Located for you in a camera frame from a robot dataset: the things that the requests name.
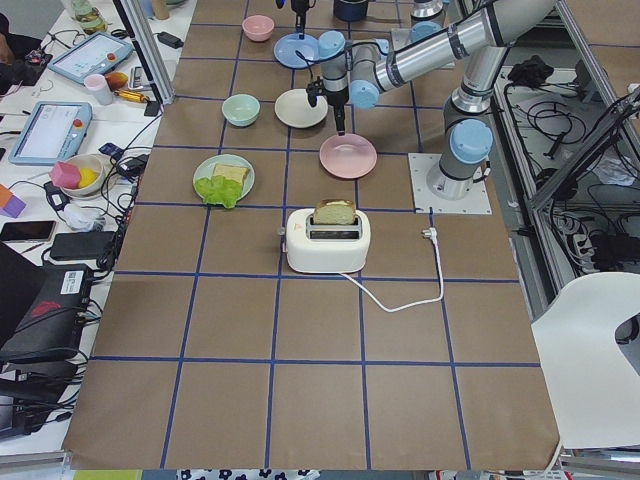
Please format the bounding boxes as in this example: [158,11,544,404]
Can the white toaster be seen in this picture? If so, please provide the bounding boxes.
[283,208,371,274]

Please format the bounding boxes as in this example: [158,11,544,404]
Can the bread slice in toaster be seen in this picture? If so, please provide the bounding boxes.
[312,199,356,225]

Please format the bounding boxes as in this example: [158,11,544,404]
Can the blue teach pendant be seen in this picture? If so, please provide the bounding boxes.
[48,32,134,84]
[8,101,93,166]

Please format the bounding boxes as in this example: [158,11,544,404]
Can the white cream plate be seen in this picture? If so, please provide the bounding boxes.
[275,89,328,129]

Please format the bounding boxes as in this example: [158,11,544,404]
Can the black laptop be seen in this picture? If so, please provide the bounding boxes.
[1,244,93,366]

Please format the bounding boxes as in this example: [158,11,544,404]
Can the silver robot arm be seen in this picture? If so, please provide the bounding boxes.
[289,0,448,43]
[306,0,555,200]

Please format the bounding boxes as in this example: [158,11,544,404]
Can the blue plate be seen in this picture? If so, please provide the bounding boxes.
[273,33,319,70]

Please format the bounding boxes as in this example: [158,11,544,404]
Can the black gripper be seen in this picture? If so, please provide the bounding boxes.
[327,89,349,136]
[290,0,311,39]

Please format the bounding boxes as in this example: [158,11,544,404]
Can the blue teach pendant far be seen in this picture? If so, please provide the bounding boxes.
[48,32,134,84]

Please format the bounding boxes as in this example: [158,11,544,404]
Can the mint green plate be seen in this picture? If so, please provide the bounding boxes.
[193,154,255,202]

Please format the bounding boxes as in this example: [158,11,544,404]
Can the green lettuce leaf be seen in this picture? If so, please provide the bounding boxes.
[194,175,243,209]

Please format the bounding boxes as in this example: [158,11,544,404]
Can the black smartphone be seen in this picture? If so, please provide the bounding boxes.
[1,220,57,242]

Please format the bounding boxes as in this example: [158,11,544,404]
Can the black power adapter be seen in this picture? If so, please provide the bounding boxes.
[156,31,184,49]

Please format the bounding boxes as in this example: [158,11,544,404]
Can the blue teach pendant near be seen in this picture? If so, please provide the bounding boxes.
[8,101,93,166]

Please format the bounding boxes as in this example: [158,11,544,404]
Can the aluminium frame post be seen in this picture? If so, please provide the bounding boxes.
[113,0,175,105]

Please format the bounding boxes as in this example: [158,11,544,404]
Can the white toaster power cable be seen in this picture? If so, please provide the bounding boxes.
[337,226,446,314]

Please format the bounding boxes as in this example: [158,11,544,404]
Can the pink bowl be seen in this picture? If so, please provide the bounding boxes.
[242,15,275,42]

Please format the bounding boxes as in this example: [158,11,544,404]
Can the pink cup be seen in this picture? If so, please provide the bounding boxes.
[83,74,114,105]

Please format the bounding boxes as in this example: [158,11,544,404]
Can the beige bowl with fruit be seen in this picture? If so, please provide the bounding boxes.
[49,154,109,199]

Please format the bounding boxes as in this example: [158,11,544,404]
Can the brown bread slice on plate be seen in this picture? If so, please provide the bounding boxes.
[212,163,250,186]

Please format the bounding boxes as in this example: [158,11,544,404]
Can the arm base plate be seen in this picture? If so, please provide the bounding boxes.
[389,28,425,69]
[408,153,492,215]

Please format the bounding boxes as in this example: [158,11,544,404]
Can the cardboard tube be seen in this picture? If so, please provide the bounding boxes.
[151,0,170,20]

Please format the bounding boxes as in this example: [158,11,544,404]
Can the mint green bowl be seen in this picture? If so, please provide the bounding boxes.
[222,94,261,127]

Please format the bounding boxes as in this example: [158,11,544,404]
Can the white chair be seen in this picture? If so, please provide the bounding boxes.
[532,272,639,449]

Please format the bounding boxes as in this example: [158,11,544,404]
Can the dark blue saucepan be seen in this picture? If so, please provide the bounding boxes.
[333,0,369,22]

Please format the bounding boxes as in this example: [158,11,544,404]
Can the purple block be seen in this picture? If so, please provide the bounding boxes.
[0,185,26,218]

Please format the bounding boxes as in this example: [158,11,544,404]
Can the pink plate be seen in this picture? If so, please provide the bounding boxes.
[319,133,377,179]

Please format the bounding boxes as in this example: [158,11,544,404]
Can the orange screwdriver tool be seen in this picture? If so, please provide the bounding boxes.
[114,90,149,104]

